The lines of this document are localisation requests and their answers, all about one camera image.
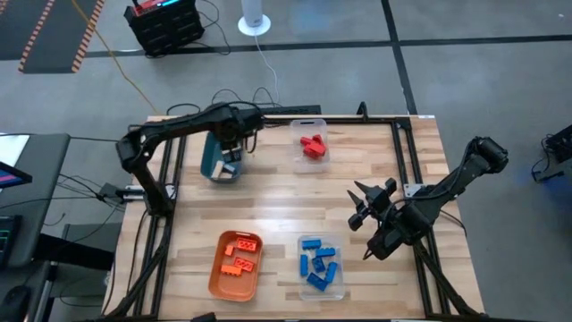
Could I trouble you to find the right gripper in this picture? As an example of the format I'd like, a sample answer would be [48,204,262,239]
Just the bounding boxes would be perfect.
[347,178,398,232]

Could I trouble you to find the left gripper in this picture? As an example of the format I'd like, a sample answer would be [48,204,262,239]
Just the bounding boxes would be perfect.
[217,131,247,165]

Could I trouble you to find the clear plastic bin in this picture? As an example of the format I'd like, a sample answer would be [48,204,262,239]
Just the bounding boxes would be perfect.
[297,233,346,301]
[290,118,331,174]

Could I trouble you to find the teal plastic bin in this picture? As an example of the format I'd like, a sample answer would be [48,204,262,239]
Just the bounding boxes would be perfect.
[199,131,246,183]

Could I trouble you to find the black power strip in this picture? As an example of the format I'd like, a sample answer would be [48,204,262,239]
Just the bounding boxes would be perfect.
[263,105,323,116]

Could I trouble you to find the black power adapter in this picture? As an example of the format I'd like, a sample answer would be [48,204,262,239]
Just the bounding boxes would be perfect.
[97,182,118,200]

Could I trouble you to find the orange plastic bin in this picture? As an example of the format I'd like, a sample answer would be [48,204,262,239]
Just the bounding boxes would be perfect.
[207,230,265,303]

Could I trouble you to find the white fan stand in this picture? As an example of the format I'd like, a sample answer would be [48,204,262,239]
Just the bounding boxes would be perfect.
[237,0,273,38]

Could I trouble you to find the black equipment crate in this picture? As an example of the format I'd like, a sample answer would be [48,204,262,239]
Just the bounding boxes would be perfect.
[123,0,206,58]

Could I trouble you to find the black beam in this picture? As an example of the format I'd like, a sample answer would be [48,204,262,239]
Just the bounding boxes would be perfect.
[33,232,115,272]

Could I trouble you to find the dark grey desk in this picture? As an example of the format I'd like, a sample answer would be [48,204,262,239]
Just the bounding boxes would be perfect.
[0,132,72,269]

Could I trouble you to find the black mat orange stripes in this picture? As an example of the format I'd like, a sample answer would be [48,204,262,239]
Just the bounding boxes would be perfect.
[0,0,46,62]
[17,0,107,75]

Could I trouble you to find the white sheet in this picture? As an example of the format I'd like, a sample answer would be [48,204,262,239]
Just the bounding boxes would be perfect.
[0,133,30,167]

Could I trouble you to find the computer monitor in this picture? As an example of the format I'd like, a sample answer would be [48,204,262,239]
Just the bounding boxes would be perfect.
[0,160,33,190]

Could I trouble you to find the backlit keyboard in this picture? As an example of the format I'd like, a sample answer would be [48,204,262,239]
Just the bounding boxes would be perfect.
[0,214,23,269]

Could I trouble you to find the black computer mouse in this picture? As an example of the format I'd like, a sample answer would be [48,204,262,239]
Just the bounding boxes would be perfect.
[0,285,28,322]

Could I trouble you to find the black aluminium table frame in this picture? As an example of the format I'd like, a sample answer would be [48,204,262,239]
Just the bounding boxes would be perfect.
[102,114,486,322]

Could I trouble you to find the white cable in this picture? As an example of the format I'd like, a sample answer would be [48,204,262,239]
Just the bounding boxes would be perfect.
[254,34,281,106]

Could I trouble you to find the yellow cable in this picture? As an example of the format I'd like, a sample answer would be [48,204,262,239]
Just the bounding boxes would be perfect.
[71,0,163,115]

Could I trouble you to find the black equipment with cables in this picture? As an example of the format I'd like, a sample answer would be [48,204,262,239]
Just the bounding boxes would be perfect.
[529,124,572,184]

